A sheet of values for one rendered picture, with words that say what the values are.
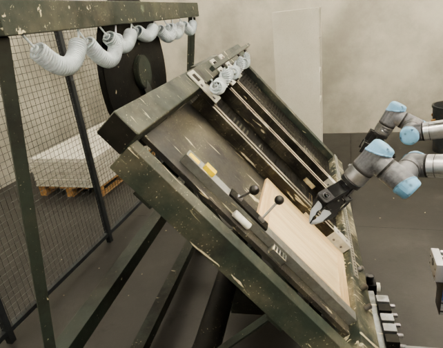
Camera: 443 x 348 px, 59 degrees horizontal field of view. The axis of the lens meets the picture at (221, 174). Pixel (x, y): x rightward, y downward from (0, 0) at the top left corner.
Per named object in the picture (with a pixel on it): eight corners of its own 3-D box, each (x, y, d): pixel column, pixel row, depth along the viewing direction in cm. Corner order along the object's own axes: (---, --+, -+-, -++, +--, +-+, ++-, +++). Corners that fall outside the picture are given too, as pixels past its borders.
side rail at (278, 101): (323, 164, 329) (333, 156, 324) (230, 68, 313) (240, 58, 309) (322, 161, 336) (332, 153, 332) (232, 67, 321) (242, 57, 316)
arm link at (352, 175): (366, 179, 122) (347, 161, 125) (356, 189, 124) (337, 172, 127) (373, 177, 128) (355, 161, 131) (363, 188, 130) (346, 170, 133)
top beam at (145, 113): (119, 156, 120) (139, 134, 116) (94, 132, 119) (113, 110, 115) (237, 61, 318) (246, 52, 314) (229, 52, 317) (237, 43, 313)
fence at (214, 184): (348, 325, 158) (357, 320, 157) (179, 160, 145) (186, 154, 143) (347, 316, 163) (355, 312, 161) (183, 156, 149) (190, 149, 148)
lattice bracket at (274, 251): (280, 265, 149) (286, 262, 148) (267, 253, 148) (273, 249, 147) (281, 259, 153) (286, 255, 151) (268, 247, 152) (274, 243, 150)
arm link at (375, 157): (395, 156, 117) (372, 137, 119) (370, 182, 122) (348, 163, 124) (399, 152, 123) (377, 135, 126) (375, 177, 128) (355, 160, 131)
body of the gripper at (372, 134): (357, 147, 193) (370, 126, 187) (374, 155, 192) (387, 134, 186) (358, 152, 186) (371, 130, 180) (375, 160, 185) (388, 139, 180)
